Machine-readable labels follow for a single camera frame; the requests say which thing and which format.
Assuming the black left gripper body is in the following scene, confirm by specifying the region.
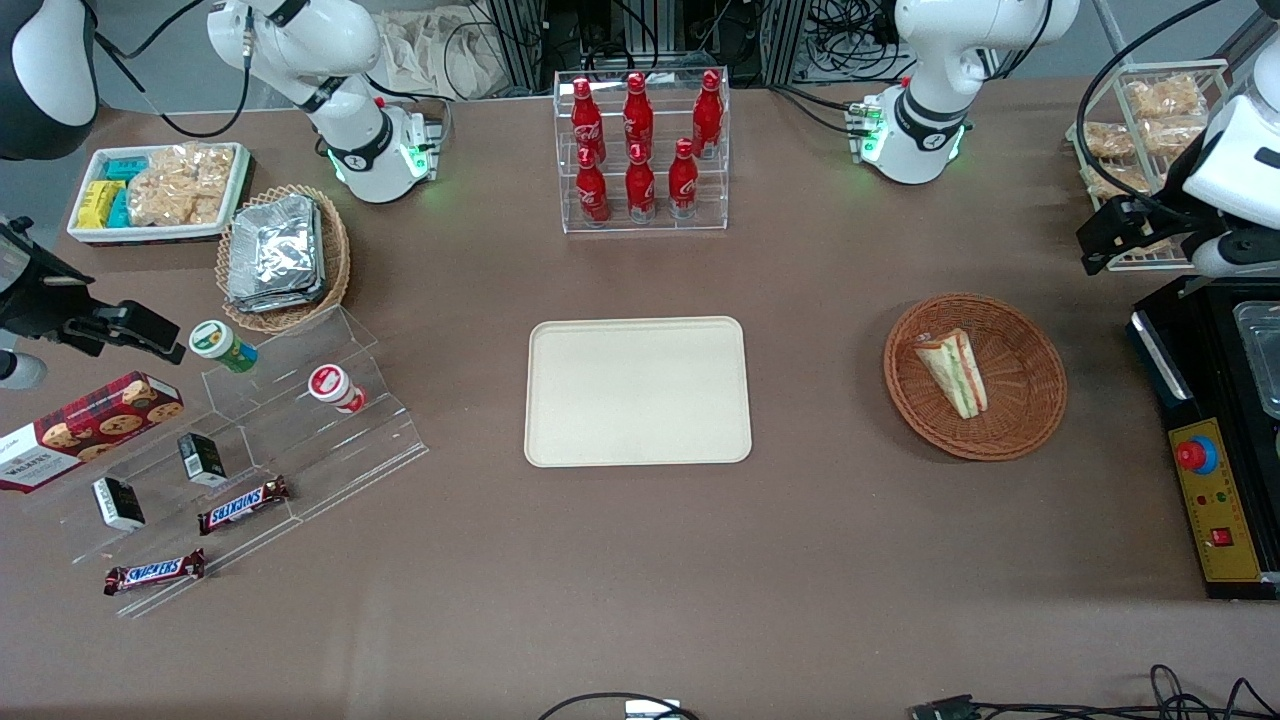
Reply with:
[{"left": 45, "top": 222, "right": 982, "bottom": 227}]
[{"left": 1085, "top": 196, "right": 1203, "bottom": 265}]

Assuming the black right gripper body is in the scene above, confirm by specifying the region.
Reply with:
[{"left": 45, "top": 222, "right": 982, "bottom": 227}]
[{"left": 0, "top": 220, "right": 101, "bottom": 346}]

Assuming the triangle sandwich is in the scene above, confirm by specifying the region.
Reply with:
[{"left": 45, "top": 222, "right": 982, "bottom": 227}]
[{"left": 914, "top": 329, "right": 990, "bottom": 420}]

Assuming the white rectangular snack tray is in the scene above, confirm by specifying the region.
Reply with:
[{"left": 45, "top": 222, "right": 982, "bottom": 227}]
[{"left": 67, "top": 142, "right": 253, "bottom": 246}]

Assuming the brown wicker basket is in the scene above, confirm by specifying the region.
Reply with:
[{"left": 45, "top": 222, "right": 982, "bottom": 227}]
[{"left": 883, "top": 292, "right": 1068, "bottom": 462}]

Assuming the light wicker basket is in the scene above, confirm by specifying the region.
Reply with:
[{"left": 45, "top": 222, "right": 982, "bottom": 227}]
[{"left": 215, "top": 184, "right": 352, "bottom": 335}]

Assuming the beige plastic tray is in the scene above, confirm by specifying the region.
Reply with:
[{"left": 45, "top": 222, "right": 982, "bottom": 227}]
[{"left": 524, "top": 316, "right": 753, "bottom": 468}]

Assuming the clear bag of fried snacks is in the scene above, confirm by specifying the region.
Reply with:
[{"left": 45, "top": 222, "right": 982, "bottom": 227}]
[
  {"left": 1140, "top": 117, "right": 1213, "bottom": 156},
  {"left": 1125, "top": 75, "right": 1206, "bottom": 119},
  {"left": 1085, "top": 163, "right": 1153, "bottom": 199},
  {"left": 1080, "top": 122, "right": 1136, "bottom": 159}
]

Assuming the green lidded snack cup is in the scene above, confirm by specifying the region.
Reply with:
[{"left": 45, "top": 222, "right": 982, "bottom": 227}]
[{"left": 189, "top": 320, "right": 259, "bottom": 374}]

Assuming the black machine housing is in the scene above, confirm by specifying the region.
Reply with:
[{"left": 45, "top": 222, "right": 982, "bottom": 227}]
[{"left": 1127, "top": 272, "right": 1280, "bottom": 601}]

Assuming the red tartan cookie box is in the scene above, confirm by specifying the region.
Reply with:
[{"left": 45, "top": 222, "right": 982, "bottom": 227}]
[{"left": 0, "top": 371, "right": 186, "bottom": 494}]

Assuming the yellow snack packet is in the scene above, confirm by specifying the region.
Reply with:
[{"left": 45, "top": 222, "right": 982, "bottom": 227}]
[{"left": 76, "top": 180, "right": 125, "bottom": 230}]

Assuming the small black box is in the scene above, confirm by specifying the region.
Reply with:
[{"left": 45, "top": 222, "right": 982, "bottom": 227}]
[
  {"left": 92, "top": 476, "right": 147, "bottom": 532},
  {"left": 177, "top": 432, "right": 228, "bottom": 488}
]

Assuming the silver foil packet stack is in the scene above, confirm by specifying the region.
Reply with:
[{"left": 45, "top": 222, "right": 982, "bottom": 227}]
[{"left": 226, "top": 194, "right": 327, "bottom": 314}]

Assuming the clear plastic container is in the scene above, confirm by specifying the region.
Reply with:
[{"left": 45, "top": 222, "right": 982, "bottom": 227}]
[{"left": 1232, "top": 300, "right": 1280, "bottom": 421}]

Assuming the red lidded snack cup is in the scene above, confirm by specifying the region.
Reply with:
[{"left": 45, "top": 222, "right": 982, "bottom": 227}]
[{"left": 307, "top": 364, "right": 367, "bottom": 414}]

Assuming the brown snickers bar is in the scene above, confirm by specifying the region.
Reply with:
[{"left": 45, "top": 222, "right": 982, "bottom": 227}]
[
  {"left": 103, "top": 548, "right": 207, "bottom": 597},
  {"left": 197, "top": 475, "right": 292, "bottom": 536}
]

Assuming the clear acrylic stepped stand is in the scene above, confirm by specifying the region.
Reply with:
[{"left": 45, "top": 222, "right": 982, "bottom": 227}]
[{"left": 20, "top": 305, "right": 431, "bottom": 619}]

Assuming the yellow control panel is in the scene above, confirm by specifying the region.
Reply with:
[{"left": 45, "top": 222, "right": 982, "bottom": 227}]
[{"left": 1168, "top": 418, "right": 1266, "bottom": 584}]

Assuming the red cola bottle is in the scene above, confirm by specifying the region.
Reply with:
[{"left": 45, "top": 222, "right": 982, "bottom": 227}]
[
  {"left": 692, "top": 69, "right": 724, "bottom": 159},
  {"left": 625, "top": 143, "right": 658, "bottom": 223},
  {"left": 575, "top": 146, "right": 611, "bottom": 226},
  {"left": 622, "top": 72, "right": 655, "bottom": 161},
  {"left": 570, "top": 77, "right": 607, "bottom": 166},
  {"left": 667, "top": 138, "right": 700, "bottom": 219}
]

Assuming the clear acrylic bottle rack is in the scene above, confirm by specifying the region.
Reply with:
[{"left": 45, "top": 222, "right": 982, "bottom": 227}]
[{"left": 553, "top": 68, "right": 731, "bottom": 236}]

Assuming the white wire rack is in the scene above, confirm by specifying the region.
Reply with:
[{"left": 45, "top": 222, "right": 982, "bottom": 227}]
[{"left": 1065, "top": 58, "right": 1236, "bottom": 273}]

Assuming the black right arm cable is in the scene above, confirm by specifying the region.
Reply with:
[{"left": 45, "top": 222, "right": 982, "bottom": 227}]
[{"left": 92, "top": 0, "right": 253, "bottom": 140}]

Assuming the black arm base cable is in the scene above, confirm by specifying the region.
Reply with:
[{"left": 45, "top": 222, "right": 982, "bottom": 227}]
[{"left": 768, "top": 84, "right": 873, "bottom": 137}]

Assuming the black cable tangle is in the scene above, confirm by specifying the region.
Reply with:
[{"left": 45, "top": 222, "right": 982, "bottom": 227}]
[{"left": 805, "top": 0, "right": 913, "bottom": 83}]

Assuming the aluminium frame post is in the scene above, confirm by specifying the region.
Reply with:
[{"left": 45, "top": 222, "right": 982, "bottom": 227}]
[
  {"left": 762, "top": 0, "right": 809, "bottom": 87},
  {"left": 485, "top": 0, "right": 549, "bottom": 93}
]

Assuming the black cable with white plug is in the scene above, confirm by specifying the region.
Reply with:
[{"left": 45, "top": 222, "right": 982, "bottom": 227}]
[{"left": 538, "top": 692, "right": 701, "bottom": 720}]

